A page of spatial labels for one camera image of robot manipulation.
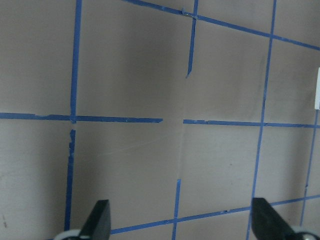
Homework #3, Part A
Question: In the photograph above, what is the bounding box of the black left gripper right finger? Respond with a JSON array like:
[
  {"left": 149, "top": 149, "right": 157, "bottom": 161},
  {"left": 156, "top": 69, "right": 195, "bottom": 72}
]
[{"left": 251, "top": 197, "right": 293, "bottom": 240}]

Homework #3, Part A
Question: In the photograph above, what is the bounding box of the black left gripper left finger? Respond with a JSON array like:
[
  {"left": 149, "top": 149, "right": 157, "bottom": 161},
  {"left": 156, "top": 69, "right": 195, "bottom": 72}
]
[{"left": 78, "top": 199, "right": 111, "bottom": 240}]

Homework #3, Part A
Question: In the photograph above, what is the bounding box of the white wire cup rack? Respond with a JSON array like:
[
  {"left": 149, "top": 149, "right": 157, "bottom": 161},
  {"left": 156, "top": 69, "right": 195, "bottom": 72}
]
[{"left": 314, "top": 68, "right": 320, "bottom": 110}]

